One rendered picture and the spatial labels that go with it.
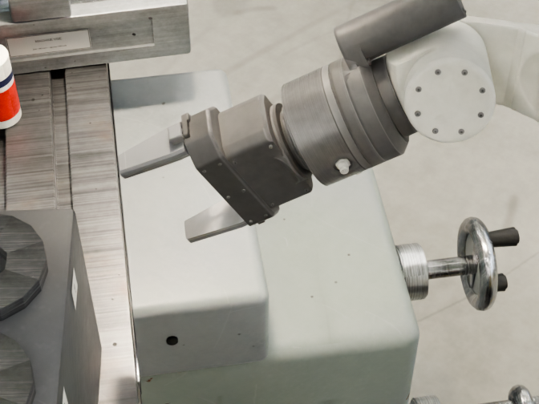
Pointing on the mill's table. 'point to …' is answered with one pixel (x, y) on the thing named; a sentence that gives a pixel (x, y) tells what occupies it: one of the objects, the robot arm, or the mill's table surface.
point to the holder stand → (46, 311)
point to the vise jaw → (38, 10)
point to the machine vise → (96, 34)
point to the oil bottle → (8, 93)
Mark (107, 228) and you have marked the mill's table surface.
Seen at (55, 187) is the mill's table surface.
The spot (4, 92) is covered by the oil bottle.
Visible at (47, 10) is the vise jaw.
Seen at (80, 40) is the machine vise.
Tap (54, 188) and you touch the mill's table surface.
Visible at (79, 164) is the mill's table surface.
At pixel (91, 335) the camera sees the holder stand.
